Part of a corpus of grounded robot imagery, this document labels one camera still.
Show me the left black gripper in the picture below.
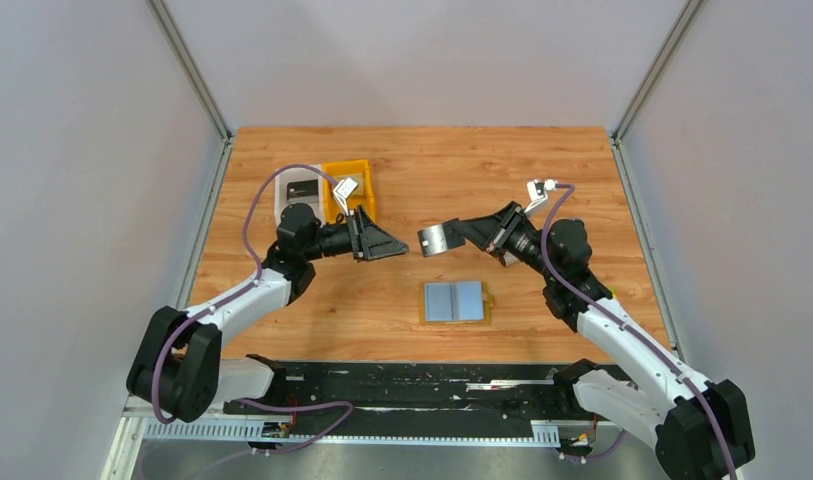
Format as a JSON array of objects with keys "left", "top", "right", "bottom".
[{"left": 303, "top": 205, "right": 408, "bottom": 263}]

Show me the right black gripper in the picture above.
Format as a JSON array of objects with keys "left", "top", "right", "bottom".
[{"left": 451, "top": 202, "right": 559, "bottom": 283}]

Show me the black card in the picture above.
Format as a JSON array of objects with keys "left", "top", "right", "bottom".
[
  {"left": 417, "top": 222, "right": 466, "bottom": 257},
  {"left": 286, "top": 179, "right": 320, "bottom": 204}
]

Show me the yellow leather card holder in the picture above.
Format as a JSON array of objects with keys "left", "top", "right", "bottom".
[{"left": 419, "top": 281, "right": 495, "bottom": 325}]

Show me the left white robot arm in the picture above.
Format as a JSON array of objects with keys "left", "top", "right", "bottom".
[{"left": 126, "top": 204, "right": 409, "bottom": 424}]

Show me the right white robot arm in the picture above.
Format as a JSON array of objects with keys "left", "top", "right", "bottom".
[{"left": 442, "top": 202, "right": 756, "bottom": 479}]

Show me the black card in bin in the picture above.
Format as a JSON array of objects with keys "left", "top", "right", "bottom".
[{"left": 286, "top": 179, "right": 320, "bottom": 204}]

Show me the yellow plastic bin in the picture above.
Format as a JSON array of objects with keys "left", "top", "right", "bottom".
[{"left": 321, "top": 159, "right": 377, "bottom": 223}]

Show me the white plastic bin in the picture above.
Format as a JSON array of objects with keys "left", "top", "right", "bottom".
[{"left": 271, "top": 164, "right": 328, "bottom": 225}]

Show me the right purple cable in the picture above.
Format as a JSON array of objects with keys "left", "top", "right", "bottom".
[{"left": 539, "top": 182, "right": 741, "bottom": 480}]

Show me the purple cable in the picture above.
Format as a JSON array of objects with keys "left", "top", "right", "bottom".
[
  {"left": 150, "top": 162, "right": 354, "bottom": 456},
  {"left": 539, "top": 182, "right": 741, "bottom": 480}
]

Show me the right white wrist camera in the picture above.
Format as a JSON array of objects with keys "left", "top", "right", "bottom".
[{"left": 524, "top": 179, "right": 557, "bottom": 218}]

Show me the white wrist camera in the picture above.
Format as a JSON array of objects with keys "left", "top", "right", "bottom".
[
  {"left": 332, "top": 176, "right": 359, "bottom": 216},
  {"left": 524, "top": 179, "right": 557, "bottom": 218}
]

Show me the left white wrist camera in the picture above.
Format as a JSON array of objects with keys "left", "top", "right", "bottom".
[{"left": 332, "top": 176, "right": 359, "bottom": 216}]

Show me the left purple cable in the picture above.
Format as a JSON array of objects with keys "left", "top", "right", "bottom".
[{"left": 150, "top": 162, "right": 354, "bottom": 456}]

